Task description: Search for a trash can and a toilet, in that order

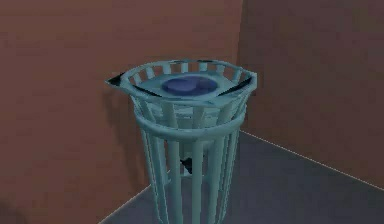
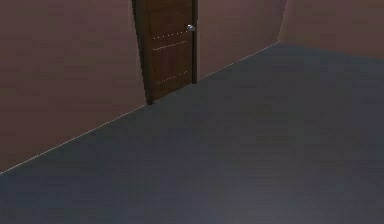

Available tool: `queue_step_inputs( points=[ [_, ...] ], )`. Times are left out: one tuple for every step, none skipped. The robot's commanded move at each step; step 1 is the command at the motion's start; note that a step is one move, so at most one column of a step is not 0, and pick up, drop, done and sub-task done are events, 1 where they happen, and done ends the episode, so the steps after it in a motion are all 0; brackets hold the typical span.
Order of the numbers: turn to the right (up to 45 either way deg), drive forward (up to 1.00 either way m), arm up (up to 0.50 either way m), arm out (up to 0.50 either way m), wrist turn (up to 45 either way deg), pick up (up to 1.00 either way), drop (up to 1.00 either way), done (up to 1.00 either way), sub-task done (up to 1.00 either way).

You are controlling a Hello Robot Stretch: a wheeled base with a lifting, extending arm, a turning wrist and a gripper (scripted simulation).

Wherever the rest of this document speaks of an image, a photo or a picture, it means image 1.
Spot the teal slatted trash can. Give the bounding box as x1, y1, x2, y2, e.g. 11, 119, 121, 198
105, 59, 259, 224

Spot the blue round disc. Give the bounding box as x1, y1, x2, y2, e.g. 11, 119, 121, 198
161, 75, 219, 97

